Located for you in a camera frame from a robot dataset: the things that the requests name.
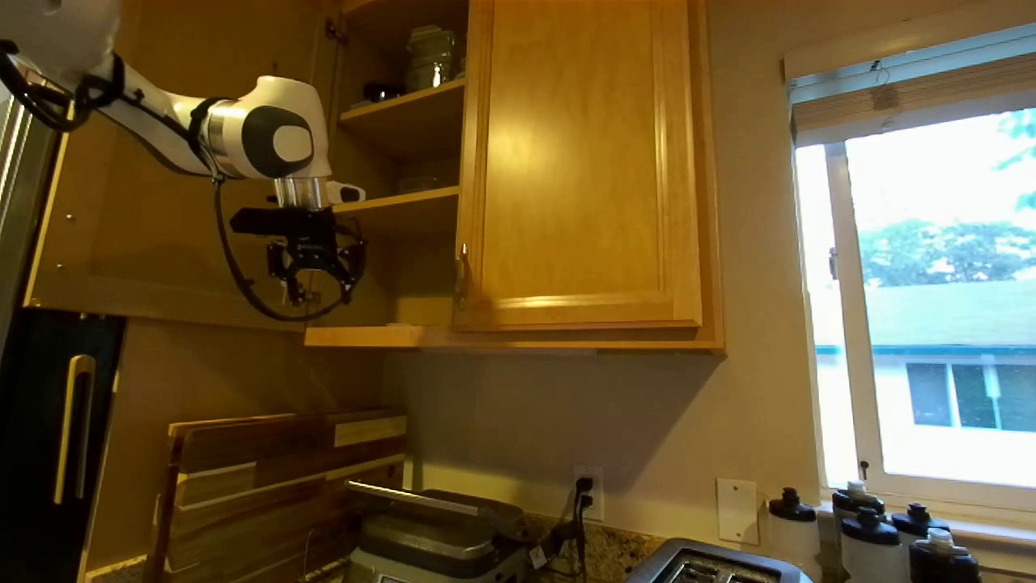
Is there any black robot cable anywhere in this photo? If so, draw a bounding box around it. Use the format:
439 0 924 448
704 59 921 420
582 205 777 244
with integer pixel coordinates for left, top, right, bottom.
0 41 364 325

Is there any black plug with cord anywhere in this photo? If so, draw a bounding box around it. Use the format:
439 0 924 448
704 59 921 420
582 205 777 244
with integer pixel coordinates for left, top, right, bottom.
527 475 599 583

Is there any white bottle black lid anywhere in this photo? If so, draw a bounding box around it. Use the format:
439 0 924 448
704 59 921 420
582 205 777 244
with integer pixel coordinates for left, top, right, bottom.
828 479 888 529
889 501 951 545
839 505 904 583

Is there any white wall outlet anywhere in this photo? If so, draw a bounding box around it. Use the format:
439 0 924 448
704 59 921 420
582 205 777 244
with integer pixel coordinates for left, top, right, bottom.
568 463 607 524

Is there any wooden overhead cabinet door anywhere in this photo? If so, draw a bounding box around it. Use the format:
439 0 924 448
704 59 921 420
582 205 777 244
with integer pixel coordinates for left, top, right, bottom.
450 0 704 335
23 0 358 335

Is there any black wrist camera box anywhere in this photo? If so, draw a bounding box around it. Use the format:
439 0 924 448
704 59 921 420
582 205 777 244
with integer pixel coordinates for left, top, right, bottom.
226 205 338 239

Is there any white framed window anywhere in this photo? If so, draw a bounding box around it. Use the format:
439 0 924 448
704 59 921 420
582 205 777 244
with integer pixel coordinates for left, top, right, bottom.
791 99 1036 524

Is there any dark bottle black lid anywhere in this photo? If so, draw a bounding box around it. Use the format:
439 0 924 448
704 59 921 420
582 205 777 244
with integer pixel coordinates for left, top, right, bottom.
907 529 983 583

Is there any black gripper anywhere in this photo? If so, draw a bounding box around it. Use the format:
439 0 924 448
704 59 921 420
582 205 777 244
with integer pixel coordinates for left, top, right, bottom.
267 234 364 310

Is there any glass storage jar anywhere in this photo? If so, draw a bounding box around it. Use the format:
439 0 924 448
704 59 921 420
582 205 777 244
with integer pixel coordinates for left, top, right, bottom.
402 26 464 93

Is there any striped wooden cutting board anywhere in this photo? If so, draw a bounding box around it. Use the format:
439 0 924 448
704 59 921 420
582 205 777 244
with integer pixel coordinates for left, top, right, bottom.
142 449 406 583
164 404 412 479

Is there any white canister black lid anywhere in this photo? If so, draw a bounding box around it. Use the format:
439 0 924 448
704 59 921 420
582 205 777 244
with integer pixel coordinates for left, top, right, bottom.
759 486 823 583

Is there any white switch plate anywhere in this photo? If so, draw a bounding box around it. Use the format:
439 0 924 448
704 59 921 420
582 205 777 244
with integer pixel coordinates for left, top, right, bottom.
715 475 759 546

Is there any stainless steel refrigerator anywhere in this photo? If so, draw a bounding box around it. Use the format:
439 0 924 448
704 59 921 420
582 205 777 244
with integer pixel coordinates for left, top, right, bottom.
0 80 129 583

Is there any grey neighbouring house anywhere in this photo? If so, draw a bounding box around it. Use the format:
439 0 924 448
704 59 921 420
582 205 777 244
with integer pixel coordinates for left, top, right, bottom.
813 277 1036 435

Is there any stainless steel toaster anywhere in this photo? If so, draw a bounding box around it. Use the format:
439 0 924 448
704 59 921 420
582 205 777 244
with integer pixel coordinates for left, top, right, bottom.
624 534 818 583

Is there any black velcro strap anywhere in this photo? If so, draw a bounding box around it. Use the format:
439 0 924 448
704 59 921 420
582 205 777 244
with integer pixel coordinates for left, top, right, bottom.
184 93 219 164

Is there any wooden overhead cabinet frame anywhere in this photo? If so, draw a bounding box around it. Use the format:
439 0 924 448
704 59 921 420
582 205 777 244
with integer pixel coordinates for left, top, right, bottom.
302 0 728 357

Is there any white window blind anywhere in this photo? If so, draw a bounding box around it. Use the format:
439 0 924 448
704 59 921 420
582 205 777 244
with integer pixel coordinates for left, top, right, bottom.
779 19 1036 149

